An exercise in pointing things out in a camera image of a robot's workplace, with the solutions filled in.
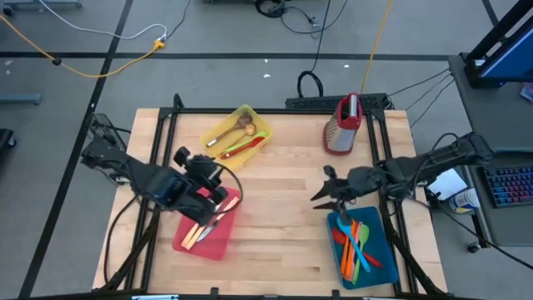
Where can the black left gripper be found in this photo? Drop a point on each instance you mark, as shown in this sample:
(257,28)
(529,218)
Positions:
(206,171)

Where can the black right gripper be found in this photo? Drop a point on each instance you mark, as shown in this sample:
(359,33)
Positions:
(358,183)

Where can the blue silicone spatula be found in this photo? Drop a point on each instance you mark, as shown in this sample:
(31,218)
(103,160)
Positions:
(343,227)

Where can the yellow plastic bin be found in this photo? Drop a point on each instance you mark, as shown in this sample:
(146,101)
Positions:
(237,162)

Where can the red silicone spatula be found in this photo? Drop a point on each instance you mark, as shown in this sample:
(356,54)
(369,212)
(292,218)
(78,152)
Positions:
(337,236)

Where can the green silicone spatula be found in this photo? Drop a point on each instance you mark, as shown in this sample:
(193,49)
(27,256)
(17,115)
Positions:
(364,233)

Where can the red silicone spoon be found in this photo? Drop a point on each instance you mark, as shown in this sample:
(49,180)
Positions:
(256,142)

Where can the gold metal spoon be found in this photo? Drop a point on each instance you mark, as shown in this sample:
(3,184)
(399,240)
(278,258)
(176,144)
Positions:
(250,129)

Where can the orange silicone spatula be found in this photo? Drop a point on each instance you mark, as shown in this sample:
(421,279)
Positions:
(345,258)
(351,266)

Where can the dark wooden spoon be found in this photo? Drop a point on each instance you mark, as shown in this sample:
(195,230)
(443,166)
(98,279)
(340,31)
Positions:
(245,120)

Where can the light green silicone spoon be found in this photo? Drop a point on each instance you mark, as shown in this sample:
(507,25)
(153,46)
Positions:
(260,135)

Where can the long knife marbled blade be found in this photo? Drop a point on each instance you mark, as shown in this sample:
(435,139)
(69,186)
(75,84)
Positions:
(195,241)

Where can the pink plastic bin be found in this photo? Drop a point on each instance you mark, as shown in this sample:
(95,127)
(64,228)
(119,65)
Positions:
(212,250)

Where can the blue plastic bin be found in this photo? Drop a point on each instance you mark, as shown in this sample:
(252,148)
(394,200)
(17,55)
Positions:
(383,258)

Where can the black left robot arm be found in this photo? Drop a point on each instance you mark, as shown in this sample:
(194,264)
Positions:
(158,183)

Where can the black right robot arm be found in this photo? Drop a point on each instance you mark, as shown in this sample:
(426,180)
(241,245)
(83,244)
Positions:
(437,162)

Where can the black perforated box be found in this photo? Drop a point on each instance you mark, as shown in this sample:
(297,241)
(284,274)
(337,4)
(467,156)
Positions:
(375,101)

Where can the white labelled bottle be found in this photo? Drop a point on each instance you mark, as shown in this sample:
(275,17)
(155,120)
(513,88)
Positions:
(462,203)

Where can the black caster wheel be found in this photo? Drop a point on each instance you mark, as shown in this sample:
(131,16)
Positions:
(472,248)

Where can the backlit computer keyboard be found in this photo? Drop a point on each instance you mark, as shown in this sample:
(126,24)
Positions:
(508,185)

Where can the grey side desk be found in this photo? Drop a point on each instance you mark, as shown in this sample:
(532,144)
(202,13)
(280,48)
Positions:
(491,116)

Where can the dark grey keyboard desk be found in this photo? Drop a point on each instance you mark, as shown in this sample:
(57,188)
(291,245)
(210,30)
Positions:
(512,225)

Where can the grey furniture foot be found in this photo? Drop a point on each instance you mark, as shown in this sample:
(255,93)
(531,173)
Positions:
(21,98)

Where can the black chair base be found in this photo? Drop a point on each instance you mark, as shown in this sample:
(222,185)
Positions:
(6,139)

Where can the computer monitor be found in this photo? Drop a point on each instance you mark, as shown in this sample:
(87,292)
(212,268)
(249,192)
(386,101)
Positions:
(512,58)

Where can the grey furniture base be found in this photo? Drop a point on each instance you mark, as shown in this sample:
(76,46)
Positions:
(41,4)

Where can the black monitor stand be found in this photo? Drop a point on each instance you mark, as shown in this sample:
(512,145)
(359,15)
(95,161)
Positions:
(499,29)

